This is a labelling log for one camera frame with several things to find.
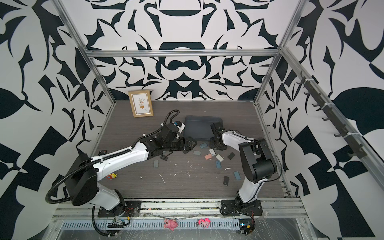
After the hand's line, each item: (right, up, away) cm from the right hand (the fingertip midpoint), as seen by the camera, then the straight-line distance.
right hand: (214, 144), depth 97 cm
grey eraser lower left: (-35, -10, -9) cm, 38 cm away
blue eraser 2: (+11, -15, -12) cm, 22 cm away
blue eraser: (+1, -10, -8) cm, 13 cm away
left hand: (-15, +5, -17) cm, 23 cm away
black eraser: (+9, -6, -4) cm, 12 cm away
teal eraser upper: (-8, -1, -1) cm, 8 cm away
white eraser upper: (-2, -4, -3) cm, 6 cm away
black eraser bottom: (+4, -18, -14) cm, 23 cm away
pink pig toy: (-24, -31, -29) cm, 49 cm away
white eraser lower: (+2, -7, -6) cm, 9 cm away
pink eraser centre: (-5, -7, -5) cm, 10 cm away
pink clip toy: (-9, -32, -27) cm, 43 cm away
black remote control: (-69, -4, -5) cm, 69 cm away
